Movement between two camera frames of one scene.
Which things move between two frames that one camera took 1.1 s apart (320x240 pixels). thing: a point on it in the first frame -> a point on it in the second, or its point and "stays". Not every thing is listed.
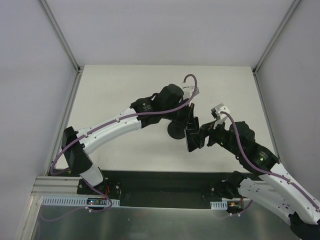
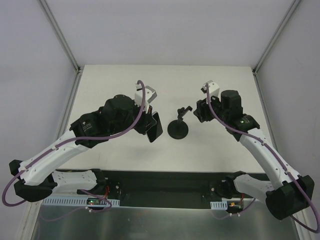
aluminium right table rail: x=266 y=114 stays
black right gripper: x=210 y=132 -> x=203 y=110
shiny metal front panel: x=101 y=223 stays
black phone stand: x=176 y=130 stays
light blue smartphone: x=192 y=137 -> x=155 y=132
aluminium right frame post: x=262 y=55 stays
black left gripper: x=189 y=116 -> x=149 y=122
